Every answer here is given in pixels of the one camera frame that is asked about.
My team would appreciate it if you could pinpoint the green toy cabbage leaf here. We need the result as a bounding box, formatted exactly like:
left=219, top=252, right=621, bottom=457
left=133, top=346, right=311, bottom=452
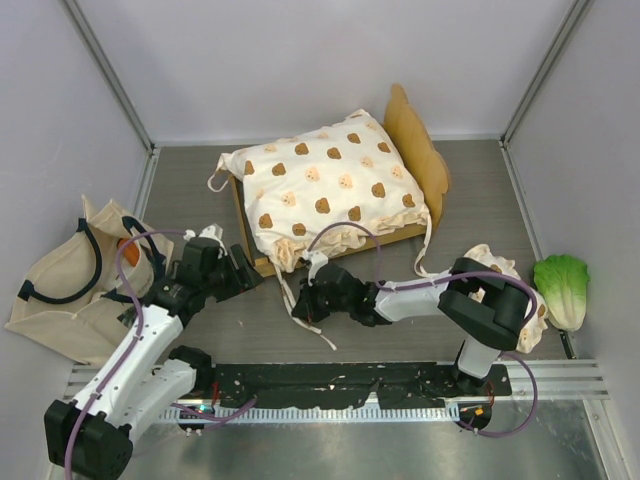
left=533, top=254, right=590, bottom=332

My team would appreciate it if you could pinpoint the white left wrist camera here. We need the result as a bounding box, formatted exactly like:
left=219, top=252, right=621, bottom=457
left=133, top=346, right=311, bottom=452
left=183, top=223, right=223, bottom=245

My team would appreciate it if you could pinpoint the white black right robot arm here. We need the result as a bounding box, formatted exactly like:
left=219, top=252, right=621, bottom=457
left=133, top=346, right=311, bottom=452
left=291, top=257, right=538, bottom=395

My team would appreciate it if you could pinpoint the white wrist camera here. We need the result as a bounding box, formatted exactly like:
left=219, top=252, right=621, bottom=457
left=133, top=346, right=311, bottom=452
left=183, top=223, right=223, bottom=245
left=302, top=250, right=329, bottom=285

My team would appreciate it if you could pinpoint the orange toy carrot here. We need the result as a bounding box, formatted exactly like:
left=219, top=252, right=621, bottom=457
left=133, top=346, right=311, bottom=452
left=117, top=238, right=140, bottom=267

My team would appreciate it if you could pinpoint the bear print white cushion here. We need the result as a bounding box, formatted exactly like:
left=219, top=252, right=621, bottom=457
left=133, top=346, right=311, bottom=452
left=206, top=109, right=431, bottom=351

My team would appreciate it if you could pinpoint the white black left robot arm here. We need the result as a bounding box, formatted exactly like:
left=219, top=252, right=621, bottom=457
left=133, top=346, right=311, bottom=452
left=44, top=235, right=263, bottom=479

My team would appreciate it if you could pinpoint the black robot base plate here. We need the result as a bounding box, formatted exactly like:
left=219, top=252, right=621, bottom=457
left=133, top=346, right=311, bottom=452
left=213, top=362, right=512, bottom=410

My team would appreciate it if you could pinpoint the white slotted cable duct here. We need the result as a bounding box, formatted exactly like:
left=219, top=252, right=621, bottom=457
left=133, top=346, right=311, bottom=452
left=159, top=402, right=461, bottom=426

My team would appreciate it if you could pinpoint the beige canvas tote bag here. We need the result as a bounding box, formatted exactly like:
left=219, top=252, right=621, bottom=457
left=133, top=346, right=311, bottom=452
left=5, top=197, right=174, bottom=366

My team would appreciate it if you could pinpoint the small bear print pillow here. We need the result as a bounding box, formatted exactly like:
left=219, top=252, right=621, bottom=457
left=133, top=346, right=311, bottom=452
left=464, top=244, right=549, bottom=354

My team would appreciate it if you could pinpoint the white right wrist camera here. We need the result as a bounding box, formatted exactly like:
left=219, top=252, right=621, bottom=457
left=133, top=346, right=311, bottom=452
left=302, top=250, right=329, bottom=285

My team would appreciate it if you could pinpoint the wooden pet bed frame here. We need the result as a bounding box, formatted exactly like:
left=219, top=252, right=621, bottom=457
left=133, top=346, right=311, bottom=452
left=227, top=82, right=451, bottom=279

